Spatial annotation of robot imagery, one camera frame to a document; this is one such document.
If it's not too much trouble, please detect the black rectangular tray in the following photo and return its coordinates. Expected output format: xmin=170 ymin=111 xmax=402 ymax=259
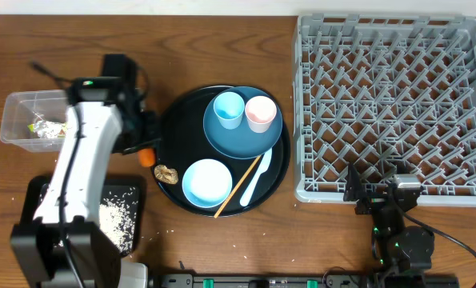
xmin=20 ymin=174 xmax=146 ymax=258

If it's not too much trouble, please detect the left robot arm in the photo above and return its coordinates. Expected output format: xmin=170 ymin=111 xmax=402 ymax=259
xmin=10 ymin=77 xmax=150 ymax=287

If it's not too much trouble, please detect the pink cup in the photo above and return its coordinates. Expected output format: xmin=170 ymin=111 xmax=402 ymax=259
xmin=245 ymin=96 xmax=277 ymax=133

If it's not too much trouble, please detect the brown walnut shell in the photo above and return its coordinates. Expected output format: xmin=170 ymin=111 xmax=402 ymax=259
xmin=154 ymin=165 xmax=178 ymax=185

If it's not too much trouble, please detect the grey dishwasher rack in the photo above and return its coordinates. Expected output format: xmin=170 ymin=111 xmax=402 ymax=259
xmin=292 ymin=14 xmax=476 ymax=207

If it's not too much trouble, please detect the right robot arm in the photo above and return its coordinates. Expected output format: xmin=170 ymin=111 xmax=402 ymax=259
xmin=343 ymin=164 xmax=434 ymax=287

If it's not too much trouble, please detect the dark blue plate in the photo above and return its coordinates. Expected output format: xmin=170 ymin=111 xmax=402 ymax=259
xmin=203 ymin=96 xmax=284 ymax=159

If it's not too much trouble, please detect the yellow snack wrapper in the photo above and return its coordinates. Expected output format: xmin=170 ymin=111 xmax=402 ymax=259
xmin=28 ymin=120 xmax=67 ymax=139

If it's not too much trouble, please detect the clear plastic bin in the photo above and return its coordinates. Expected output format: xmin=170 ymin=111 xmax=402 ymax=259
xmin=0 ymin=90 xmax=67 ymax=153

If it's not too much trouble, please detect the round black tray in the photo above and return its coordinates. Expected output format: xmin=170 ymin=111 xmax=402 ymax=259
xmin=156 ymin=86 xmax=290 ymax=217

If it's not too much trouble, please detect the light blue bowl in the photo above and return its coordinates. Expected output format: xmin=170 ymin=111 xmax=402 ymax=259
xmin=182 ymin=158 xmax=233 ymax=209

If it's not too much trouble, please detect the orange carrot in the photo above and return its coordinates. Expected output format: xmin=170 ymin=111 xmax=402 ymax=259
xmin=138 ymin=148 xmax=156 ymax=167

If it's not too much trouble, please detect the light blue plastic spoon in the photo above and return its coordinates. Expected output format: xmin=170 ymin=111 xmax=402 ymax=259
xmin=239 ymin=148 xmax=273 ymax=207

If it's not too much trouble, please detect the wooden chopstick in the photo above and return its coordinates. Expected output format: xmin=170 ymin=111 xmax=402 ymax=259
xmin=213 ymin=155 xmax=261 ymax=218

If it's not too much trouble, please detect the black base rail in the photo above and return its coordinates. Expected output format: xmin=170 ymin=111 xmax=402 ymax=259
xmin=147 ymin=271 xmax=460 ymax=288

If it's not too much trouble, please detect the light blue cup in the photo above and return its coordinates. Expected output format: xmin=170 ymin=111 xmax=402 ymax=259
xmin=213 ymin=92 xmax=245 ymax=130

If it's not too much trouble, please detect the pile of white rice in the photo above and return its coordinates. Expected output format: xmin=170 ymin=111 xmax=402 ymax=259
xmin=99 ymin=186 xmax=139 ymax=257

